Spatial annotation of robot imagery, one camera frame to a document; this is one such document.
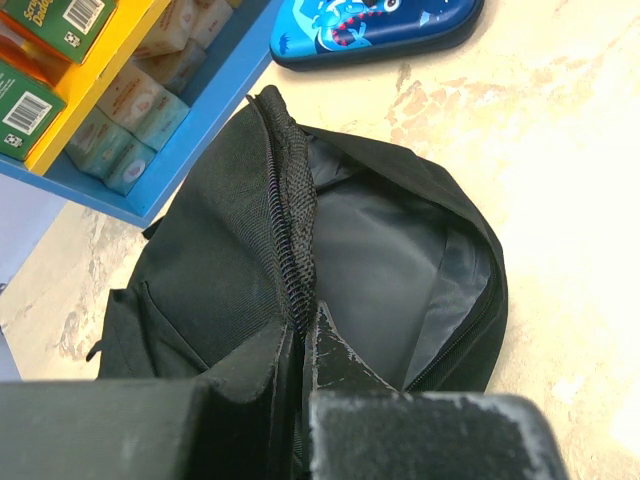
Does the small green box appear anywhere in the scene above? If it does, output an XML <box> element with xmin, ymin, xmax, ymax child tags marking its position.
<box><xmin>0</xmin><ymin>61</ymin><xmax>66</xmax><ymax>162</ymax></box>
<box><xmin>1</xmin><ymin>0</ymin><xmax>117</xmax><ymax>64</ymax></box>

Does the blue shelf unit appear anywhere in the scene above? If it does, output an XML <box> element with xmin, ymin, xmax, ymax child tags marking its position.
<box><xmin>1</xmin><ymin>1</ymin><xmax>279</xmax><ymax>226</ymax></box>

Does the right small green box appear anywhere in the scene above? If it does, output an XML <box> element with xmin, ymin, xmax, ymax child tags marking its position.
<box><xmin>1</xmin><ymin>0</ymin><xmax>117</xmax><ymax>64</ymax></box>

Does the blue shark pencil case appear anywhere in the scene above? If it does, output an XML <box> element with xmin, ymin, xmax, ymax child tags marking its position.
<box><xmin>270</xmin><ymin>0</ymin><xmax>485</xmax><ymax>71</ymax></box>

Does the teal tissue boxes stack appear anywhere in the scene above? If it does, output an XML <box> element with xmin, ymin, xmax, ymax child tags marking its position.
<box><xmin>65</xmin><ymin>0</ymin><xmax>234</xmax><ymax>196</ymax></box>

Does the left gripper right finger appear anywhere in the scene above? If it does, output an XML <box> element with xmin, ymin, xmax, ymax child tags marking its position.
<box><xmin>299</xmin><ymin>302</ymin><xmax>568</xmax><ymax>479</ymax></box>

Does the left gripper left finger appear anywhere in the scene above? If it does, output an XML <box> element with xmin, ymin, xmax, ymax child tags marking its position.
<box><xmin>1</xmin><ymin>324</ymin><xmax>299</xmax><ymax>479</ymax></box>

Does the black backpack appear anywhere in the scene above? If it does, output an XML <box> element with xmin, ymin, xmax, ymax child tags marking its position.
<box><xmin>91</xmin><ymin>86</ymin><xmax>508</xmax><ymax>392</ymax></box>

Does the left small green box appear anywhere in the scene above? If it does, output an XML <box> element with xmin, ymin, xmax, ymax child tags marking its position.
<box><xmin>0</xmin><ymin>61</ymin><xmax>66</xmax><ymax>162</ymax></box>

